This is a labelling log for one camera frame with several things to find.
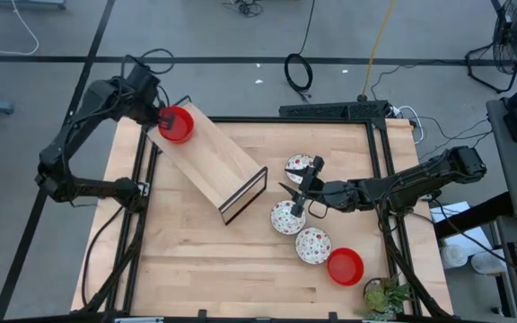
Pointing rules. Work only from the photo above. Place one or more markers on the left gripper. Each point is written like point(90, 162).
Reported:
point(148, 112)

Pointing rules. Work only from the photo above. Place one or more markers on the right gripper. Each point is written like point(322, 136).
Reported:
point(318, 193)

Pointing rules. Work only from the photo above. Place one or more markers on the red plastic mini bowl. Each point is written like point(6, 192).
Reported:
point(182, 130)
point(345, 266)

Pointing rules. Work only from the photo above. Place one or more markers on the floral-lined green mini bowl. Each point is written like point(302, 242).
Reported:
point(313, 245)
point(285, 220)
point(295, 163)

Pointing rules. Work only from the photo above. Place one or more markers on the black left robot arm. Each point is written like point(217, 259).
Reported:
point(61, 148)

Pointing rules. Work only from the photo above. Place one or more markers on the potted green succulent plant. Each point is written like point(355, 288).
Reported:
point(384, 298)

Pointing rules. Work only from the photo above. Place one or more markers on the white round lid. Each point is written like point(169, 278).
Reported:
point(487, 262)
point(453, 255)

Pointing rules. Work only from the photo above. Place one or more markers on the black metal beam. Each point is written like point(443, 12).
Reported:
point(474, 215)

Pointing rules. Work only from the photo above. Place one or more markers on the white paper sheet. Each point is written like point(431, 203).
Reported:
point(474, 238)

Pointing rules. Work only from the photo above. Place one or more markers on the grey metal base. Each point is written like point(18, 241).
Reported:
point(25, 3)

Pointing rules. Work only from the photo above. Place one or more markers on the grey desk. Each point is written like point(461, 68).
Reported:
point(510, 170)

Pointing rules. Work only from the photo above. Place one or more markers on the black floor fan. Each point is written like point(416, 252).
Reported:
point(516, 31)

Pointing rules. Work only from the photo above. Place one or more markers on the wooden shelf with black frame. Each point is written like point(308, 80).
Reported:
point(209, 157)

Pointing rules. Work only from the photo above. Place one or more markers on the black aluminium table frame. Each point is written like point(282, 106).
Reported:
point(285, 119)

